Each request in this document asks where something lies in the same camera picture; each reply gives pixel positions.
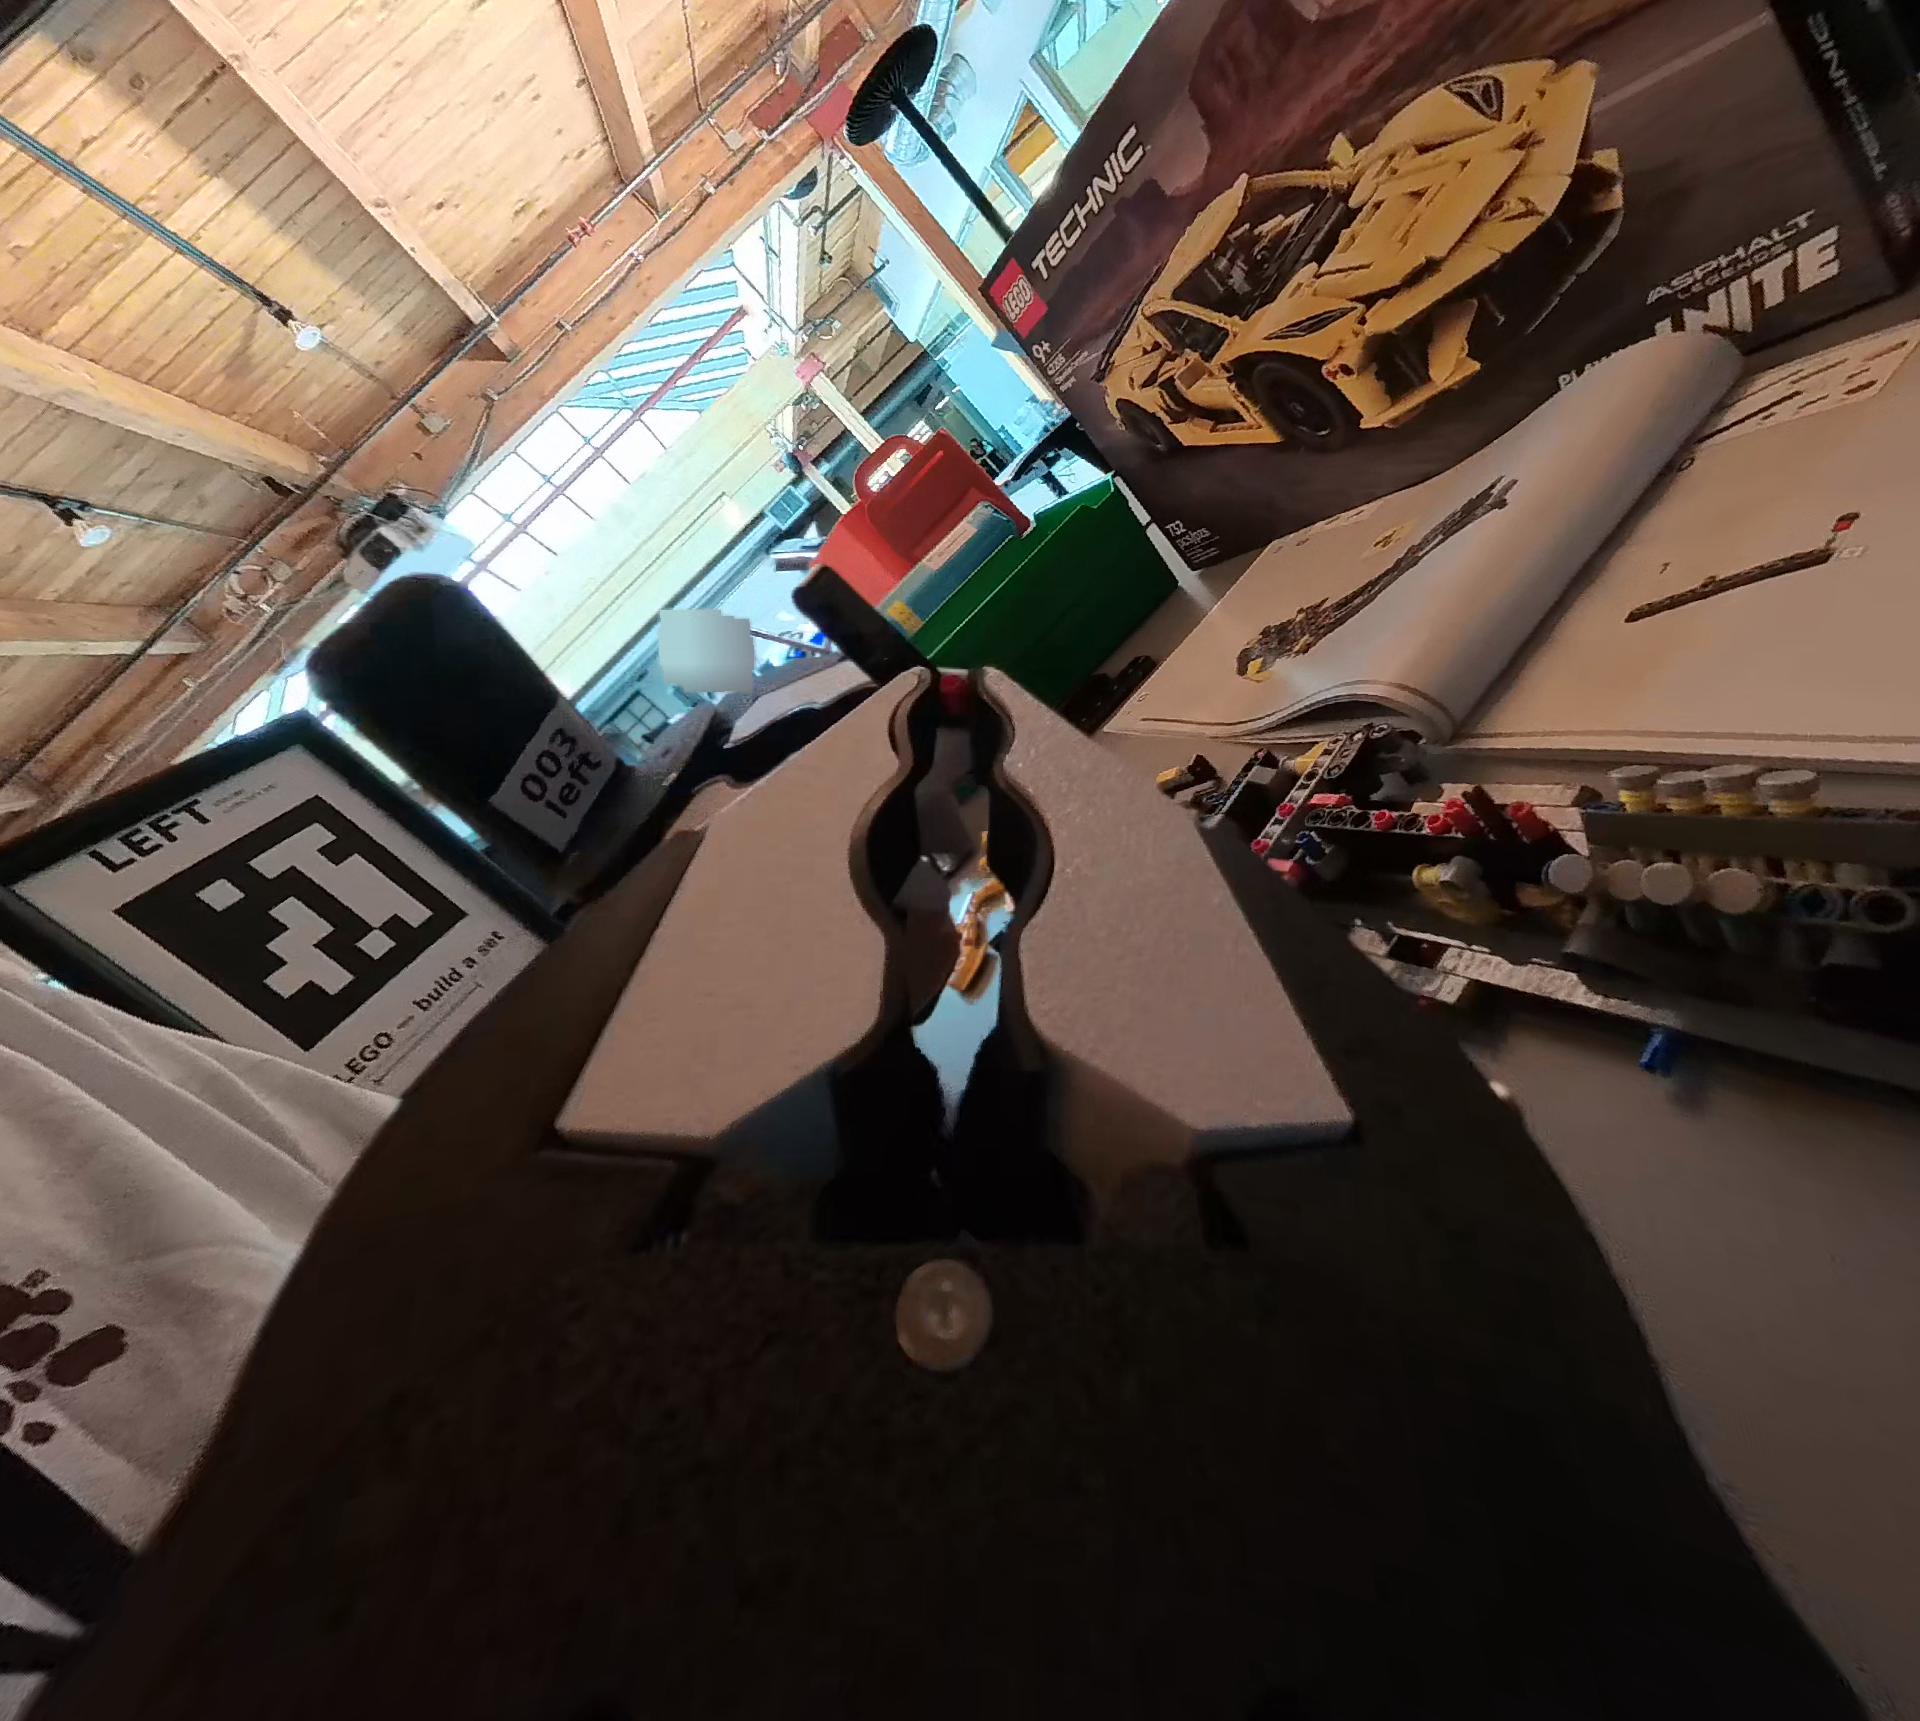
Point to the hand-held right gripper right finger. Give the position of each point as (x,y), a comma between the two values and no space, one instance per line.
(1169,971)

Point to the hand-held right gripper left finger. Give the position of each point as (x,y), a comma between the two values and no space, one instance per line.
(723,971)

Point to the red lego pin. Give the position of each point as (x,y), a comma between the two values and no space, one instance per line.
(952,693)

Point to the yellow lego piece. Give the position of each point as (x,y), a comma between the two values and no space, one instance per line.
(983,916)

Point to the lego box with yellow car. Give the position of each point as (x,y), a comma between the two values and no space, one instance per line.
(1348,252)

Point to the black white marker sign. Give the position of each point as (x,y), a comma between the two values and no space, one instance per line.
(298,913)

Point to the ceiling spotlight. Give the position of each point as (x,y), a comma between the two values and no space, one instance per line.
(302,330)
(92,533)

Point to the green plastic bin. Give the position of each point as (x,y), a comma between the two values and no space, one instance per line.
(1050,581)

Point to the open instruction booklet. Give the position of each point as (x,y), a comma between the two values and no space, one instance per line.
(1425,597)

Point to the blue rolled mat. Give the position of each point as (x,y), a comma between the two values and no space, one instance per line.
(975,547)

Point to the black round lamp on pole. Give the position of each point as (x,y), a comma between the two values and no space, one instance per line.
(888,87)

